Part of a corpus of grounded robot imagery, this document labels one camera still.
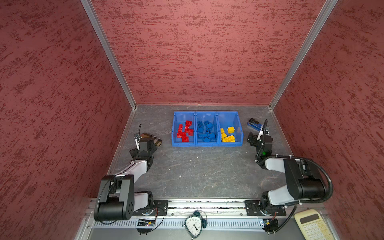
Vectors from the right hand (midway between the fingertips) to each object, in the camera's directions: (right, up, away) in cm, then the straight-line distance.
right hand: (257, 135), depth 94 cm
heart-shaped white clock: (-40, -38, -27) cm, 62 cm away
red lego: (-51, 0, +7) cm, 51 cm away
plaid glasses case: (-74, -2, +7) cm, 75 cm away
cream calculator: (+15, -40, -26) cm, 50 cm away
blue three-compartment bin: (-50, +9, +16) cm, 53 cm away
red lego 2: (-43, +1, +6) cm, 44 cm away
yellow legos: (-20, -3, +3) cm, 21 cm away
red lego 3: (-47, -3, +6) cm, 48 cm away
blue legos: (-34, +3, +11) cm, 36 cm away
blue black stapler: (+4, +7, +13) cm, 15 cm away
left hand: (-73, -8, -3) cm, 73 cm away
